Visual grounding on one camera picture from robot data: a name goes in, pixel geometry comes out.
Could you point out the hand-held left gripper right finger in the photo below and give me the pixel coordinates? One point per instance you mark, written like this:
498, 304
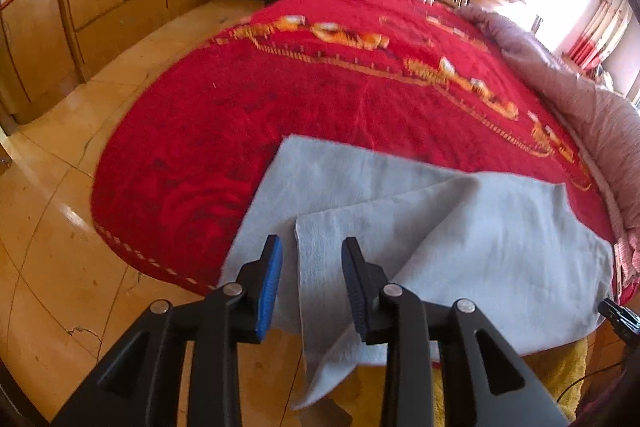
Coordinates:
356, 299

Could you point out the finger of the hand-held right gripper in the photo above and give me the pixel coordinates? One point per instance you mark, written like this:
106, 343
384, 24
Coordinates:
620, 317

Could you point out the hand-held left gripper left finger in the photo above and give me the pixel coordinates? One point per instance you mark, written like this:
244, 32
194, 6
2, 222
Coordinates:
270, 289

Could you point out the grey towel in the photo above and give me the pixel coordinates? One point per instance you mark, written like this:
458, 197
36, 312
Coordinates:
450, 232

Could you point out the yellow bed sheet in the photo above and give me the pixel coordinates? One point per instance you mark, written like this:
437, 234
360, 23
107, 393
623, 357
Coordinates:
560, 372

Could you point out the red rose-print blanket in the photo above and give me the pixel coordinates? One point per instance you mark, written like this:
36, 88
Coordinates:
300, 97

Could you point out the pink checkered quilt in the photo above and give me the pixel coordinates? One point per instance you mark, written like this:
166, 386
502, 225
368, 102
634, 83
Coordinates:
575, 92

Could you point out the red and white curtain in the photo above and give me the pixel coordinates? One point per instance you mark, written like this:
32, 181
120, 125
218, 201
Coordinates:
600, 32

